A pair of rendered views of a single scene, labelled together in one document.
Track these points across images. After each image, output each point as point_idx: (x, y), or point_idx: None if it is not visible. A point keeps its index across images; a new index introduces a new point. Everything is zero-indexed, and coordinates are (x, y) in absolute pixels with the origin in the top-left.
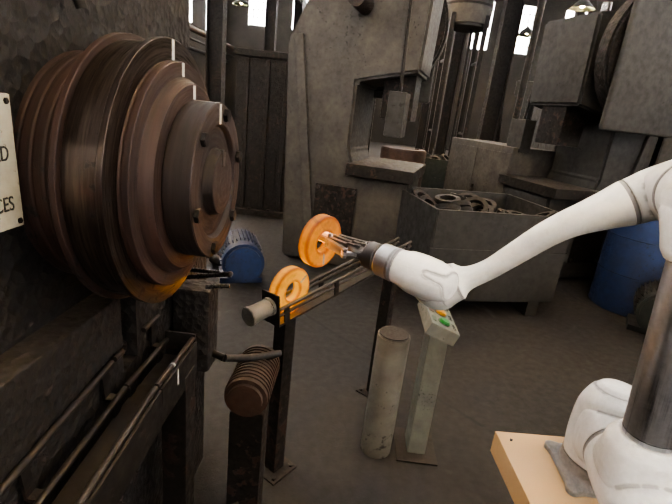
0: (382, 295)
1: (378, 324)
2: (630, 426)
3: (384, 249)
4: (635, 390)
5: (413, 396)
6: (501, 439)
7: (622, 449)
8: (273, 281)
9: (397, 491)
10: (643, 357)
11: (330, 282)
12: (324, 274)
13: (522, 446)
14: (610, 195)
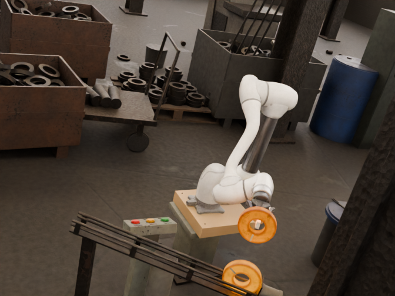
0: (89, 271)
1: (86, 295)
2: (255, 170)
3: (268, 190)
4: (258, 159)
5: (135, 286)
6: (207, 226)
7: None
8: (260, 276)
9: None
10: (261, 148)
11: (203, 261)
12: (191, 267)
13: (206, 221)
14: (259, 106)
